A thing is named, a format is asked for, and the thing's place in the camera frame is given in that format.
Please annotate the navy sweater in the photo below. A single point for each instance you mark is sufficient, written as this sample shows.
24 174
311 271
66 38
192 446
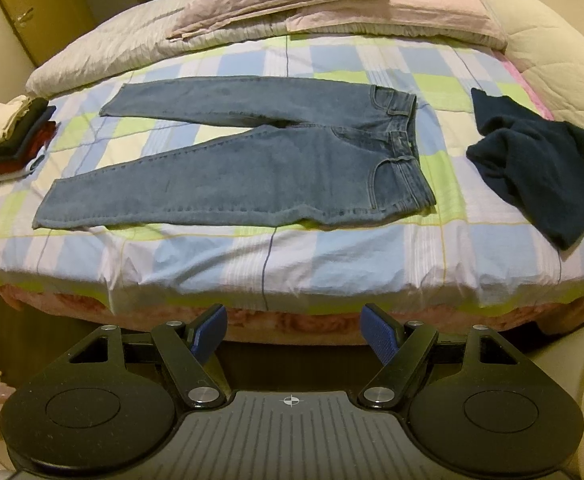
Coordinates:
536 160

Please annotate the cream padded headboard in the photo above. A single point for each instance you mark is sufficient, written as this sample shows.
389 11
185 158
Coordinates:
546 45

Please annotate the white striped pillow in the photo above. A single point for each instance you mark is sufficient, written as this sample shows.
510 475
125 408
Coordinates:
112 55

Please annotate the pink pillow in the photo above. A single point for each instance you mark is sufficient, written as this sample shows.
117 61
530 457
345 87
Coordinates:
421 0

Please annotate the stack of folded clothes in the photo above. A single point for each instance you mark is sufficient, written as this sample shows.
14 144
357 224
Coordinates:
17 145

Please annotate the wooden door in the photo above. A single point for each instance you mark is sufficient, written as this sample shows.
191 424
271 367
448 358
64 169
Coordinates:
47 10

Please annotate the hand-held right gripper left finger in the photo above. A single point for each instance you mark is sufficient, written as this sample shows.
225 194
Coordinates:
209 335

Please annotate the round bed with checkered sheet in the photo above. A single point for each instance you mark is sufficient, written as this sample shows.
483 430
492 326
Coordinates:
322 260

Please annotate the blue jeans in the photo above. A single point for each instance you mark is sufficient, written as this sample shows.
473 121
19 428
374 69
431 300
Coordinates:
272 170

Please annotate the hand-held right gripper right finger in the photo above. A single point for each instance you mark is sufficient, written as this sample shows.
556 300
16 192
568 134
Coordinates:
379 335

